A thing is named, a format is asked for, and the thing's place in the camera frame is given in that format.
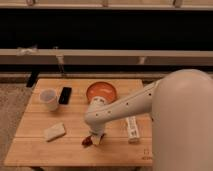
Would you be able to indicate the orange bowl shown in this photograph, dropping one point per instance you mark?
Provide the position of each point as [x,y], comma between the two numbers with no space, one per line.
[102,89]

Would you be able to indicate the dark red pepper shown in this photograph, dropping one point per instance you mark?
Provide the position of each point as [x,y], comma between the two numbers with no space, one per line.
[87,141]

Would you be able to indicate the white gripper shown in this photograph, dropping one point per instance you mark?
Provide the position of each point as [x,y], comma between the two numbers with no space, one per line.
[96,129]

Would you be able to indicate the black phone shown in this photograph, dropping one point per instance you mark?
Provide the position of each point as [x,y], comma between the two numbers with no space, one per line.
[65,95]

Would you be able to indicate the translucent plastic cup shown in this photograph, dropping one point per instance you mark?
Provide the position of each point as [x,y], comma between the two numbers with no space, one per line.
[48,98]

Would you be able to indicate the grey metal rail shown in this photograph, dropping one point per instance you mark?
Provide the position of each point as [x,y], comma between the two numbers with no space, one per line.
[105,57]

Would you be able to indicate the white sponge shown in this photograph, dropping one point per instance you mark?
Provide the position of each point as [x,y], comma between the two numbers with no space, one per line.
[54,132]

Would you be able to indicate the white bottle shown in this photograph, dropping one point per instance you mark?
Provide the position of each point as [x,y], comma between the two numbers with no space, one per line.
[132,130]

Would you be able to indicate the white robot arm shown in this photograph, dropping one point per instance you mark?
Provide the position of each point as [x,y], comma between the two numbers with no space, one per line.
[181,107]

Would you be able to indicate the wooden table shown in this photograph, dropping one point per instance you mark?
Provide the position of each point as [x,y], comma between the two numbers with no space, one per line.
[29,147]

